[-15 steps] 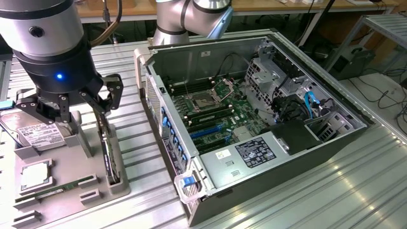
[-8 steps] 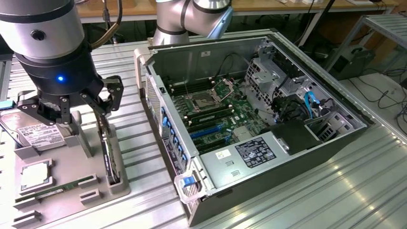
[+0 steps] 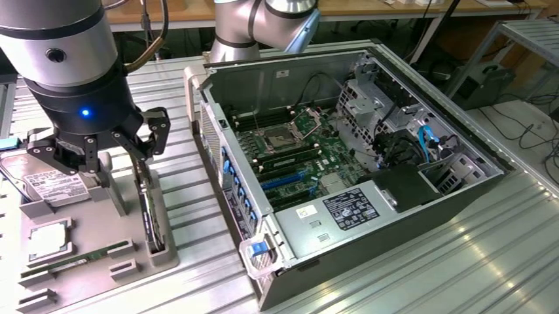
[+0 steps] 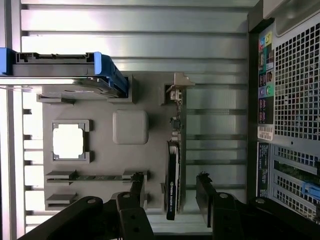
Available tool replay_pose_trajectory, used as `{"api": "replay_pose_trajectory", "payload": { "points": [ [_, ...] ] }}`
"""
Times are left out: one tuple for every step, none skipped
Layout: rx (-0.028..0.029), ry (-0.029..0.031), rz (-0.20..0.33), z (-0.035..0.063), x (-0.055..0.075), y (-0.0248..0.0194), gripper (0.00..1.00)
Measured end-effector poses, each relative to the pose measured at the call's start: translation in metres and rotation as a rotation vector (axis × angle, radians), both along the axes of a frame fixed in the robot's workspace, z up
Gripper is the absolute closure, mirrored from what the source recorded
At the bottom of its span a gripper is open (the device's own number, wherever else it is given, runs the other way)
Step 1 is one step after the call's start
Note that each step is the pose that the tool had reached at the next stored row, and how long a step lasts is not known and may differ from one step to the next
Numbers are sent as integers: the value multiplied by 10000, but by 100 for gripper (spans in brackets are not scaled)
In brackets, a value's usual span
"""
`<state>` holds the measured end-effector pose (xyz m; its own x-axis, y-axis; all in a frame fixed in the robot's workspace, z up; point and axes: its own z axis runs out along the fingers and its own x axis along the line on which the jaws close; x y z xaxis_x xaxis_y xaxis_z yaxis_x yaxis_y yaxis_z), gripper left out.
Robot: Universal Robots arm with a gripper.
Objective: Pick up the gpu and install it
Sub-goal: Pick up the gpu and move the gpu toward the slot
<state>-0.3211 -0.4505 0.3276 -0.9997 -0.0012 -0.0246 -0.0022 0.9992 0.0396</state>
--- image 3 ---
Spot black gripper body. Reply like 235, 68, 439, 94
24, 61, 144, 138

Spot green motherboard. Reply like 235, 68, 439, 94
227, 104, 382, 210

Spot metal socket cover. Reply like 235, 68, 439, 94
290, 109, 330, 137

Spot black cables on floor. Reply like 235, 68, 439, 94
475, 93, 559, 164

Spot grey power supply with label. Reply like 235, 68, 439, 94
272, 182, 399, 260

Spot installed RAM stick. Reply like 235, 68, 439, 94
255, 147, 320, 168

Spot clear latch with blue tab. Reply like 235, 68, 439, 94
239, 239, 282, 279

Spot black RAM slot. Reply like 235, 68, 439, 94
231, 110, 292, 127
234, 116, 295, 132

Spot CPU socket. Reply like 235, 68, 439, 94
260, 126, 295, 152

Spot black looped wire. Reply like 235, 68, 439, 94
300, 73, 347, 109

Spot black expansion slot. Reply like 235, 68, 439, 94
263, 186, 312, 201

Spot silver chipset heatsink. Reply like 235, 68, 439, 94
322, 174, 351, 190

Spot grey parts rack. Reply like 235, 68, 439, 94
0, 149, 182, 314

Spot green RAM stick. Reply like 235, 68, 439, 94
20, 241, 134, 276

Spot hard disk with white label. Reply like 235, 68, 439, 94
0, 152, 96, 206

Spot silver CPU chip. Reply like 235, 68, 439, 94
27, 223, 74, 260

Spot black cable with brass end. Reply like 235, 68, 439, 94
124, 0, 171, 72

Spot upright hard drive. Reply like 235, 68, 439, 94
131, 152, 170, 254

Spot perforated metal disk bay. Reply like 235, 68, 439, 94
335, 61, 396, 140

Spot metal slatted side table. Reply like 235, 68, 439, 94
456, 18, 559, 99

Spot black box on floor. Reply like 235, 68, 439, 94
451, 64, 518, 111

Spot wooden desk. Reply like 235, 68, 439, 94
103, 0, 550, 24

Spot grey open PC case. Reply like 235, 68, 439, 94
183, 38, 518, 311

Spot small metal drive cage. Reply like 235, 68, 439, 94
418, 152, 484, 194

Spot blue expansion slot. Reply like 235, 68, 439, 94
260, 173, 307, 191

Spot blue SATA wire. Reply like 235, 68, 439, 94
416, 125, 440, 164

